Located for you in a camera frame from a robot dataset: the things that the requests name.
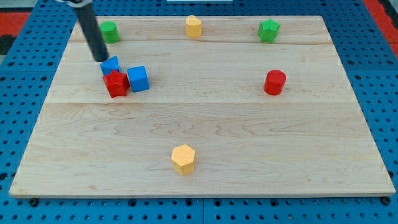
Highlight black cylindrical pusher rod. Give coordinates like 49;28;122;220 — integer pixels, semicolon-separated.
72;2;109;62

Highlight red star block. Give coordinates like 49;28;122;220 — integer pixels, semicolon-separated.
103;70;130;98

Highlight green star block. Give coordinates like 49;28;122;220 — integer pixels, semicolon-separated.
257;19;280;43

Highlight green cylinder block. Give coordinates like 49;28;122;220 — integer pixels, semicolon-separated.
99;21;120;44

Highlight blue triangle block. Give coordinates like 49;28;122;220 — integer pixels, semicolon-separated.
100;56;120;76

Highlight blue cube block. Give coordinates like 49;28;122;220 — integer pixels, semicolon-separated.
127;66;150;93

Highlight yellow heart block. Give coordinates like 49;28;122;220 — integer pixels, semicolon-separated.
185;15;201;38

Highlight light wooden board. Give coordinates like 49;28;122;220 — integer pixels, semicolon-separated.
9;16;396;198

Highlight yellow hexagon block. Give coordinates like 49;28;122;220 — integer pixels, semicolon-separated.
172;144;195;175

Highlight red cylinder block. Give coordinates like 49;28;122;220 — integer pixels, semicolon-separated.
263;70;287;95

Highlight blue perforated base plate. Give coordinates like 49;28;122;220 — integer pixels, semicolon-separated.
1;1;397;223

